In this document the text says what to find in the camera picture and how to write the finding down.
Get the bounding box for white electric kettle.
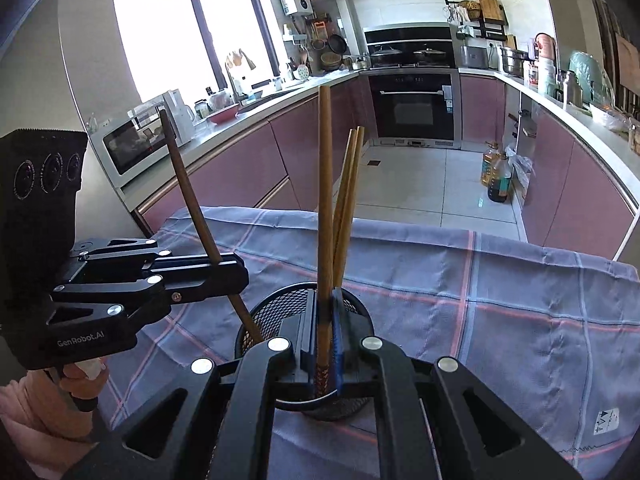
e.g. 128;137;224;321
162;89;196;144

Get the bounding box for kitchen window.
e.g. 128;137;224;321
110;0;280;107

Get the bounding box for patterned-end wooden chopstick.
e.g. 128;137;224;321
317;85;335;401
336;126;366;291
332;129;358;288

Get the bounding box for hanging black pans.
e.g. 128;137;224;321
312;34;347;55

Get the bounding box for grey checked cloth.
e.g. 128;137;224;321
97;205;640;480

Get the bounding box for steel thermos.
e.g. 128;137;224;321
563;71;584;109

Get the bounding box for oil bottles on floor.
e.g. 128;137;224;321
487;152;514;204

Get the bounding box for dark wooden chopstick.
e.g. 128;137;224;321
159;109;265;347

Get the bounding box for pink bowl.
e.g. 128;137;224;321
206;103;240;125

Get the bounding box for green appliance under plastic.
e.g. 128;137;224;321
569;50;614;107

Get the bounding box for black integrated stove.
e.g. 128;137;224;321
363;27;457;69

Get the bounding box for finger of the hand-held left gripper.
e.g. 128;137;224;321
46;265;249;328
75;239;246;273

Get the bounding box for pink jug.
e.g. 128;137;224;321
533;33;559;62

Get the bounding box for black wall rack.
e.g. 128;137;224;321
445;0;509;42

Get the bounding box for black lidded wok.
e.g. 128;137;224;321
370;45;404;66

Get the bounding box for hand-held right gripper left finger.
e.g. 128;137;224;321
60;287;321;480

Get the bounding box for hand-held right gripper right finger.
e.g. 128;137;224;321
331;287;583;480

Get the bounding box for pink lower kitchen cabinets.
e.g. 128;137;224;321
459;74;640;262
134;77;374;242

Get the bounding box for steel stockpot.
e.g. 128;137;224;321
500;46;529;76

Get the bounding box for white microwave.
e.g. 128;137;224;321
102;112;176;189

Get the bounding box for black built-in oven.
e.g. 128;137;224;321
367;72;459;144

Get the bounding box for sink faucet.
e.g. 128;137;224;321
226;66;251;107

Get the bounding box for black mesh utensil holder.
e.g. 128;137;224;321
235;282;373;422

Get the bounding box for person's left hand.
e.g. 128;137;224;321
59;359;109;392

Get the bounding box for clear plastic bag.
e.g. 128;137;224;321
505;145;534;192

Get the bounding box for yellow oil bottle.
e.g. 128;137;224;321
480;142;501;187

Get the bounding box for dark lidded pot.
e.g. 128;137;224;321
413;47;447;66

